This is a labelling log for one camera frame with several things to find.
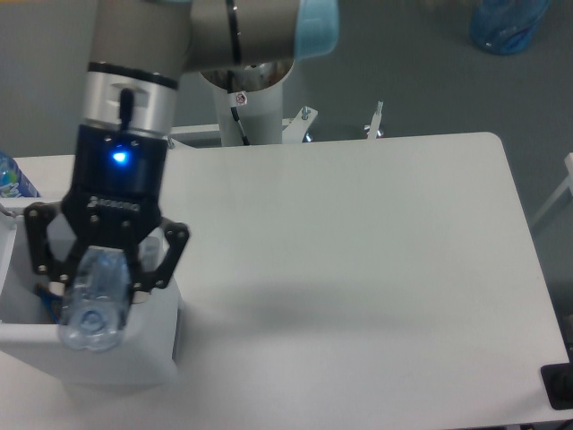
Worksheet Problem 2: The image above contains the white frame at right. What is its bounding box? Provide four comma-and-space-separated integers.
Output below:
530, 152, 572, 234

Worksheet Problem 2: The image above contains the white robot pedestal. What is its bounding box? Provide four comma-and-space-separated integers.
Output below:
201, 60, 294, 146

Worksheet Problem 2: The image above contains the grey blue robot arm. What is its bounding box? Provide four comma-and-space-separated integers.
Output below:
24, 1, 339, 303

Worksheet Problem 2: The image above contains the black device at edge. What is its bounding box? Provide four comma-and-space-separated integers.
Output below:
541, 363, 572, 410

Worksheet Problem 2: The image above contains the clear plastic bottle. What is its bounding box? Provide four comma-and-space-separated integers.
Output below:
58, 246, 131, 353

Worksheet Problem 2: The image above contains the white trash can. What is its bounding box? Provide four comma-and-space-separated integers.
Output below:
1, 197, 183, 385

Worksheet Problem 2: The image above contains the blue labelled bottle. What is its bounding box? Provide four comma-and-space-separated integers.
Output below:
1, 151, 41, 198

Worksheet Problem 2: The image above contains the white pedestal foot bracket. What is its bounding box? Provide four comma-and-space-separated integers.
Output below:
167, 100, 384, 150

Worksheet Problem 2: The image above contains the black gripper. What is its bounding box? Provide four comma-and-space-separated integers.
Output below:
23, 125, 190, 305

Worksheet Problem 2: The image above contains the blue snack wrapper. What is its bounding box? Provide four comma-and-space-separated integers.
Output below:
34, 283, 62, 324

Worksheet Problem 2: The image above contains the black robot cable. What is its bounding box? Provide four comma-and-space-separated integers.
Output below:
226, 69, 251, 147

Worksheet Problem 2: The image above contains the blue plastic bag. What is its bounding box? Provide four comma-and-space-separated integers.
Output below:
468, 0, 552, 56

